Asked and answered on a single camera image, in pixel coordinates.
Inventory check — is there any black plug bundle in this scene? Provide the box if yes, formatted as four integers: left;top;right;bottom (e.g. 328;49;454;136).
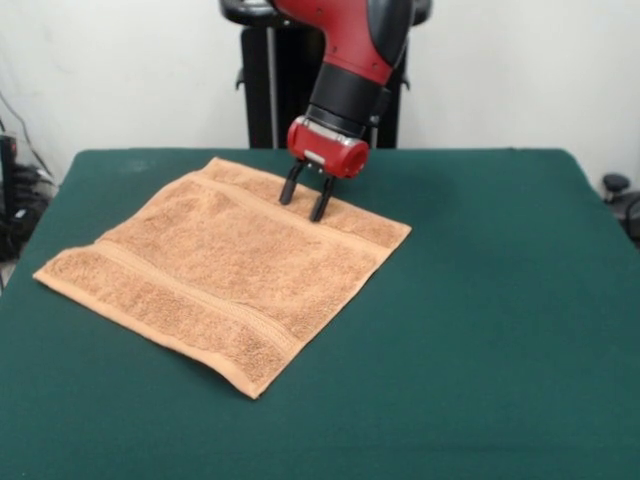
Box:
12;164;57;202

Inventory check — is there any dark green table cloth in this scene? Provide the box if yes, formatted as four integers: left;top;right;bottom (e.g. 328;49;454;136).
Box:
0;147;640;480

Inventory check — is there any tan terry cloth towel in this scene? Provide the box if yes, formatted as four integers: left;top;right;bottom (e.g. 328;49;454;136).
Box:
32;156;413;400

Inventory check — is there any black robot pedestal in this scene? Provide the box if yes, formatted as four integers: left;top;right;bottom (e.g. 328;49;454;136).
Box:
218;0;432;150

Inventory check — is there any grey cable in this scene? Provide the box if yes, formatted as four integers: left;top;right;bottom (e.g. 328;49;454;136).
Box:
0;92;54;179

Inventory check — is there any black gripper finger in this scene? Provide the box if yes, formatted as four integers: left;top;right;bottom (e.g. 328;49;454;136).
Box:
308;175;337;224
278;160;303;206

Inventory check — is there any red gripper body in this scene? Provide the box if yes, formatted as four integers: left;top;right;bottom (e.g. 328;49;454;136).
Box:
286;116;371;180

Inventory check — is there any black upright device, red light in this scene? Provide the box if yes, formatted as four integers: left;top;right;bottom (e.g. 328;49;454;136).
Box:
0;133;20;261

